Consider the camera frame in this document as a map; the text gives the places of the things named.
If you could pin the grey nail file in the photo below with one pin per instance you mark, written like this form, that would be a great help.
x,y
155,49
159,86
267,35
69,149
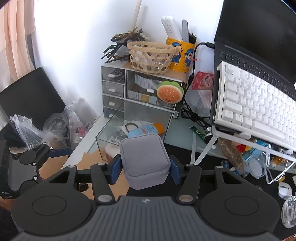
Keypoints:
x,y
185,31

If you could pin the black laptop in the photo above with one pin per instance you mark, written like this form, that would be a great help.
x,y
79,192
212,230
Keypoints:
x,y
254,34

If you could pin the clear glass object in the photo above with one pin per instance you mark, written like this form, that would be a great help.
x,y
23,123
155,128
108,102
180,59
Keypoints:
x,y
289,212

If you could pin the yellow cartoon mug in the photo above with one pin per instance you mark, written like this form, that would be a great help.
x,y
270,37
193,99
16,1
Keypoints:
x,y
181,56

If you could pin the green toothpaste tube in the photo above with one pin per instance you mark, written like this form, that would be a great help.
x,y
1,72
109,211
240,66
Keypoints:
x,y
200,134

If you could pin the blue orange sunscreen tube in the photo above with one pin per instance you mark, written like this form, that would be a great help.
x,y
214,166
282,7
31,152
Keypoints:
x,y
148,129

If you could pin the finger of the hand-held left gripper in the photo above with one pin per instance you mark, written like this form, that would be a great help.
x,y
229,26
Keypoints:
x,y
61,153
34,179

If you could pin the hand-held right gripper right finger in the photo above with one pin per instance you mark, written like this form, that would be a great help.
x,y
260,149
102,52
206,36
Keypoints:
x,y
176,172

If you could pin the white desktop drawer organizer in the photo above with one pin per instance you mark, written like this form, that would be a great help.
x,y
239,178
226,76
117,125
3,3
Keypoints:
x,y
129,97

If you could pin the black comb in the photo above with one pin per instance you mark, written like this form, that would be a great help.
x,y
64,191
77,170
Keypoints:
x,y
192,38

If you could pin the clear round lid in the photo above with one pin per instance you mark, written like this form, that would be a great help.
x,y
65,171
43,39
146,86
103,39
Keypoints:
x,y
256,168

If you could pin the grey velvet jewelry box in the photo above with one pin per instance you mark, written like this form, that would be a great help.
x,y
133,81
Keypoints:
x,y
144,160

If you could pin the large clear plastic drawer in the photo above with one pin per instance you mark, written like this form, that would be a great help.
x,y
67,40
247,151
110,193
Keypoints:
x,y
108,132
143,92

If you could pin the small white device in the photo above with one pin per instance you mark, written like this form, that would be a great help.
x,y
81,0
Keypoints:
x,y
285,190

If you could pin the wooden stick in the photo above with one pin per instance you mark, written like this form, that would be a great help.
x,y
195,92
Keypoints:
x,y
135,16

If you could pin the grey plastic pouch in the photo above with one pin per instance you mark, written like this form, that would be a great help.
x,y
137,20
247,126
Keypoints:
x,y
201,102

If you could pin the white mechanical keyboard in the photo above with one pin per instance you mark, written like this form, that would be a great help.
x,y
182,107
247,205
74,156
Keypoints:
x,y
254,106

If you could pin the brown speckled roll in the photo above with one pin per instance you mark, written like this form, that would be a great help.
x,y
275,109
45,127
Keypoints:
x,y
232,153

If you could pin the pile of hair clips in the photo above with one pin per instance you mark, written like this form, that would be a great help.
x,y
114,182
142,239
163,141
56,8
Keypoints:
x,y
118,46

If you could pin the crumpled clear plastic bags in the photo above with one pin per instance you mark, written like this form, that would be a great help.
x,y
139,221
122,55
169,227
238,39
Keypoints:
x,y
57,125

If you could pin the white metal desk riser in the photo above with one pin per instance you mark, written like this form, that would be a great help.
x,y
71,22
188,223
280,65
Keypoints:
x,y
231,135

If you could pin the red foil packet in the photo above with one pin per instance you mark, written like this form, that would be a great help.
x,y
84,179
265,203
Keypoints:
x,y
203,80

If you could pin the hamburger plush toy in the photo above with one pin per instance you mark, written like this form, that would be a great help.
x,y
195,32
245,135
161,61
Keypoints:
x,y
170,92

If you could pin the black mouse mat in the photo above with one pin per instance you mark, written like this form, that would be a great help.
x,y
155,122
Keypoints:
x,y
182,155

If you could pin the black box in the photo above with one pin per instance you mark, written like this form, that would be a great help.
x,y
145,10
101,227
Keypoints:
x,y
27,99

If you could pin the white remote control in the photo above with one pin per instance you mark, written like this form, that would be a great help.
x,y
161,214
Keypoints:
x,y
171,27

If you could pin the small clear plastic drawer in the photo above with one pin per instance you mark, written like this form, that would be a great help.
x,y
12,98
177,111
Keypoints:
x,y
112,112
113,74
113,87
113,100

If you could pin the pink curtain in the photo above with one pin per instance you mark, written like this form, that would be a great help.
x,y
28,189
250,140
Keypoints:
x,y
16,34

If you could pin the woven bamboo basket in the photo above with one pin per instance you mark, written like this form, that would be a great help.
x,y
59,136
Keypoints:
x,y
150,58

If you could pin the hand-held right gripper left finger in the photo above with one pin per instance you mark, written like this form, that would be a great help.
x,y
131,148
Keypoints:
x,y
115,171

